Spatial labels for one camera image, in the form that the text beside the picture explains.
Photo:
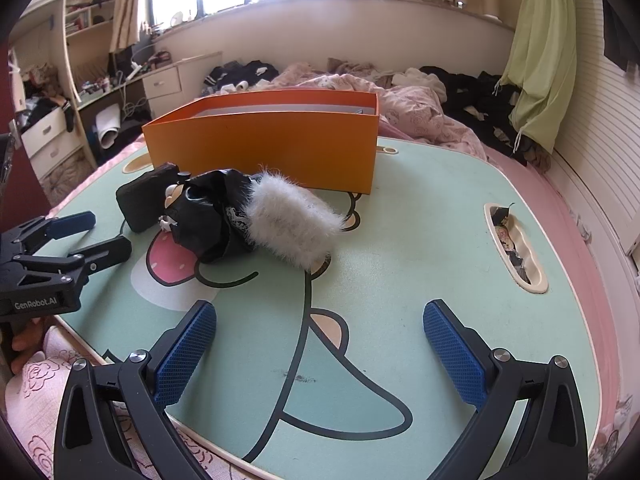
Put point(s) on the pile of black clothes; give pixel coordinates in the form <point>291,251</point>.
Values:
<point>470,92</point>

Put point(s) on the orange cardboard box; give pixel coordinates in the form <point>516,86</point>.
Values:
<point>260,145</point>

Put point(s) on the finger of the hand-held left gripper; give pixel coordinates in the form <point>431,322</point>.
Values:
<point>75,224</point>
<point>107,251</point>

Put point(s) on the pile of dark clothes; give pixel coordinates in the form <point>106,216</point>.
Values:
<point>255,70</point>

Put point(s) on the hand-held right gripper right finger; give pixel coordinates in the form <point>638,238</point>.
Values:
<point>452,355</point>

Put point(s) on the cream wall bookshelf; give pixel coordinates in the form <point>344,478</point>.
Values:
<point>90,17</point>

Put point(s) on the white drawer cabinet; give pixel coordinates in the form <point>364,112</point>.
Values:
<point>47,135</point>

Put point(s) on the pink floral quilt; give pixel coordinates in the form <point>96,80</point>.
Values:
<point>425,115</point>

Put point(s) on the dark red board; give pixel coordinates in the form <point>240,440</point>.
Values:
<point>30,195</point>

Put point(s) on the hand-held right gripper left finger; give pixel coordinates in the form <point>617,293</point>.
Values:
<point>185,355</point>

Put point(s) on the cartoon mouse figure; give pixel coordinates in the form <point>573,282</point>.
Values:
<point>172,191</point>

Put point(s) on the black hanging garment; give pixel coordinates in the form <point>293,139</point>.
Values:
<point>620,35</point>

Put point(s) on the white rolled sheet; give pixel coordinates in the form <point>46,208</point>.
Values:
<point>107,130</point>

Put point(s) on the green hanging cloth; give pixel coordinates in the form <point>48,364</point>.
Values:
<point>540,60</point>

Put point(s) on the black textured pouch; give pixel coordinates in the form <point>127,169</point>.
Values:
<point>142,197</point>

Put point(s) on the cream desk with drawers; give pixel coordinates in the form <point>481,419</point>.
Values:
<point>165,82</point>

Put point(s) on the person's left hand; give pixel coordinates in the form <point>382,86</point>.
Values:
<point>30,339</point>

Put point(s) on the pink rose embossed blanket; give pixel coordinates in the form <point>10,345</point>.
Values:
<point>30,410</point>

